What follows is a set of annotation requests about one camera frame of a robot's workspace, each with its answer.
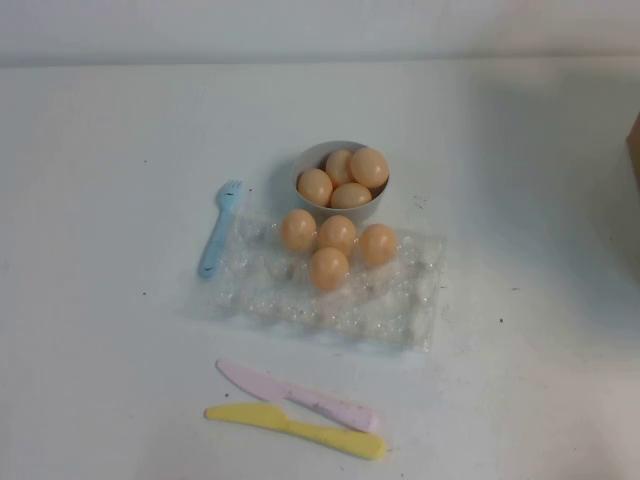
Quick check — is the pink plastic knife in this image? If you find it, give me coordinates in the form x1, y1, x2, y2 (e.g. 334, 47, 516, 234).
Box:
215, 358, 384, 434

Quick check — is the clear plastic egg tray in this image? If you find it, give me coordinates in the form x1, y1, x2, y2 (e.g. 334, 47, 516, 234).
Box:
197, 212, 448, 354

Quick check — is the yellow plastic knife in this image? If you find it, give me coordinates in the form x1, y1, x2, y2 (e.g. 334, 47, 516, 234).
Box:
204, 402, 389, 460

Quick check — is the light blue plastic fork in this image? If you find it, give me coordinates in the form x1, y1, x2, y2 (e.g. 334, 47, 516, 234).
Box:
198, 179, 245, 280

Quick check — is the grey round bowl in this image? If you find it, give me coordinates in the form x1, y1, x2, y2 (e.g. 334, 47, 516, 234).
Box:
291, 141, 391, 222

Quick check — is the brown cardboard box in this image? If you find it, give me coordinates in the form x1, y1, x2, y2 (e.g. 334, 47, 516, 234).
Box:
624, 112, 640, 284

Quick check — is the orange plastic egg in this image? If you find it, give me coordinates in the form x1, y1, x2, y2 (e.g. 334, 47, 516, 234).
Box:
309, 246, 351, 292
358, 223, 399, 266
325, 149, 357, 187
349, 146, 390, 188
280, 208, 318, 251
297, 168, 334, 207
330, 182, 374, 210
318, 215, 358, 256

